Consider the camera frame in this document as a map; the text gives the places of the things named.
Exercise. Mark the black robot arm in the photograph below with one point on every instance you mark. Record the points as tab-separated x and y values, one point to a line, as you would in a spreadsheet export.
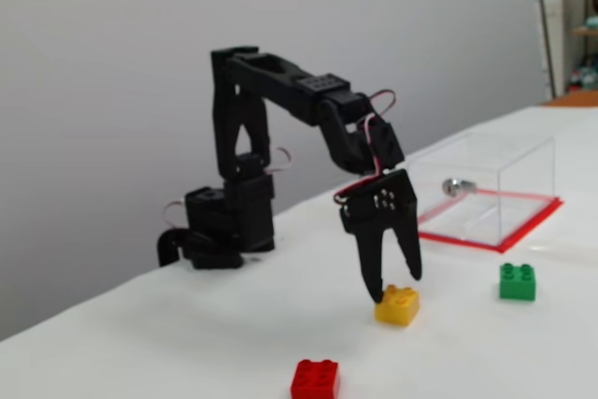
233	137

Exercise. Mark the silver cylinder lock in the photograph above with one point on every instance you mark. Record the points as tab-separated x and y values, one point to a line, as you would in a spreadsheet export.
452	186

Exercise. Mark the yellow lego brick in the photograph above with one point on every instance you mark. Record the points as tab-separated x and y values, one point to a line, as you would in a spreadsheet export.
399	308

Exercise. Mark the brown wooden table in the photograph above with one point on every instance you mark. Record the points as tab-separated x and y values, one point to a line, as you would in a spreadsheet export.
577	99

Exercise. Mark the red lego brick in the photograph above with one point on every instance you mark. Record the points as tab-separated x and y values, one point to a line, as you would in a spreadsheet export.
315	380

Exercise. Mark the green lego brick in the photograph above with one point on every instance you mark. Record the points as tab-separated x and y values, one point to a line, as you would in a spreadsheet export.
516	284

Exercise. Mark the black table clamp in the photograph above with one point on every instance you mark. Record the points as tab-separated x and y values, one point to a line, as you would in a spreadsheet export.
166	247

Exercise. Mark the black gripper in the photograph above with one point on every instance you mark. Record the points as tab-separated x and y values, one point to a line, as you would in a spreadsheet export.
380	212

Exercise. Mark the teal object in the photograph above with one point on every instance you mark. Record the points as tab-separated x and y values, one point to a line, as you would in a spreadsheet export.
592	22

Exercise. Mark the dark drink bottle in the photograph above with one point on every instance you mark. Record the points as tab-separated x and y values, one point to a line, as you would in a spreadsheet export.
573	83

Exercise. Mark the white table cover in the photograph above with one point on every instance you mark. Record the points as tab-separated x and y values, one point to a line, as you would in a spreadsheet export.
187	347

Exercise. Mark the transparent plastic box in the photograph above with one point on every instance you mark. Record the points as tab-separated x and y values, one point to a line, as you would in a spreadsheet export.
523	175

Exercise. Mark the white cabinet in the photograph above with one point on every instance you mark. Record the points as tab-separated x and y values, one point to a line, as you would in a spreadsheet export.
553	34

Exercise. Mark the red tape frame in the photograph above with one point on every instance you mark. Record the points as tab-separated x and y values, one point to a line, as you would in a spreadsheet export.
528	228

